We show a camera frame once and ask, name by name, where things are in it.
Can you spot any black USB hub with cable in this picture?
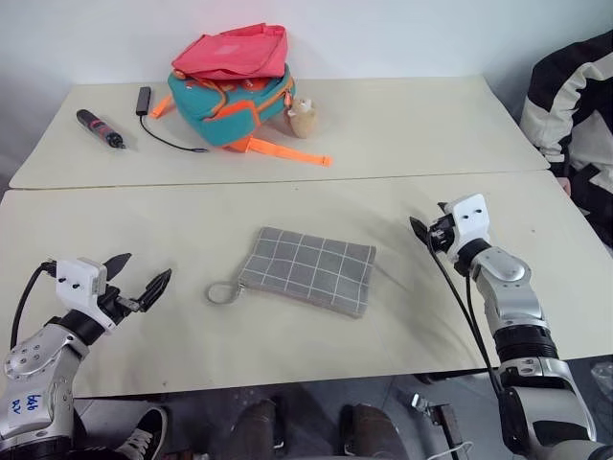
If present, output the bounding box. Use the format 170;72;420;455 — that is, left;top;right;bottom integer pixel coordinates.
135;85;210;154

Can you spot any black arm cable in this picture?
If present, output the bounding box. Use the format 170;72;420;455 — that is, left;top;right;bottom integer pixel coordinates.
9;261;58;351
428;237;507;399

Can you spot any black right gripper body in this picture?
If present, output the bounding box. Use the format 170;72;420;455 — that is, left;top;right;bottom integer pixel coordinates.
427;213;459;255

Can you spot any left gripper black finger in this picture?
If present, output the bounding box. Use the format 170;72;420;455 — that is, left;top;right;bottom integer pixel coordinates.
104;252;133;282
136;267;172;313

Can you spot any black sneaker with white laces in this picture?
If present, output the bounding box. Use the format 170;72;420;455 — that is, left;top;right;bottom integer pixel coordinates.
114;405;169;460

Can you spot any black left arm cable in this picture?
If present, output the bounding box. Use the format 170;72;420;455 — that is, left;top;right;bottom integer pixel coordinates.
9;261;58;351

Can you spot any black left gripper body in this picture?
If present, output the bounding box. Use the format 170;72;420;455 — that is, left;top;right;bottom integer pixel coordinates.
98;282;145;323

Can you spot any red fabric bag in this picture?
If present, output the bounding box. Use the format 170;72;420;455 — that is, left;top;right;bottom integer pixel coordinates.
170;22;289;81

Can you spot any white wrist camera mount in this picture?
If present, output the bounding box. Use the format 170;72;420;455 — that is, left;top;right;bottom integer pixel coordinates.
54;257;116;332
448;194;489;263

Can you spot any dark rounded shape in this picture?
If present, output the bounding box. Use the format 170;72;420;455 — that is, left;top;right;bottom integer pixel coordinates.
339;404;408;460
229;397;284;460

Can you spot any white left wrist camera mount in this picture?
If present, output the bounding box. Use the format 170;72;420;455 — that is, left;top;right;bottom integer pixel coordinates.
54;257;116;332

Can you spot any person in black white jacket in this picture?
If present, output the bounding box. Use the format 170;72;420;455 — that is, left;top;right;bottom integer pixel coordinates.
519;31;613;250

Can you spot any beige plush toy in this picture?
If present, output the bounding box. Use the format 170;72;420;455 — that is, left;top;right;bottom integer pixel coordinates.
285;97;319;139

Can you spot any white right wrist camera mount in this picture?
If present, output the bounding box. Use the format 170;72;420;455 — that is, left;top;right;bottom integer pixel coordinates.
448;194;489;263

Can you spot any black and red flashlight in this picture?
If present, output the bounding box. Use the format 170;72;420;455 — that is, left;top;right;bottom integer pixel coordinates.
75;108;130;152

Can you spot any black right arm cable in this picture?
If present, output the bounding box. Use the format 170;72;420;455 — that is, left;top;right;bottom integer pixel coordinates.
428;237;507;399

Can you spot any metal caster bracket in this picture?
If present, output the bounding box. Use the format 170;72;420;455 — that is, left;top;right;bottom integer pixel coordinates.
409;392;464;460

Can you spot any grey checked fabric pouch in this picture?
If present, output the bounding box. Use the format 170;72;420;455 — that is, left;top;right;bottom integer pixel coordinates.
206;226;377;321

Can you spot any thin white wire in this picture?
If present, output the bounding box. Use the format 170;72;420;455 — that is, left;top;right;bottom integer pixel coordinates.
430;439;476;460

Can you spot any teal and orange backpack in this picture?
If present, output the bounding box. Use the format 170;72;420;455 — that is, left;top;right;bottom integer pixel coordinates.
150;64;334;169

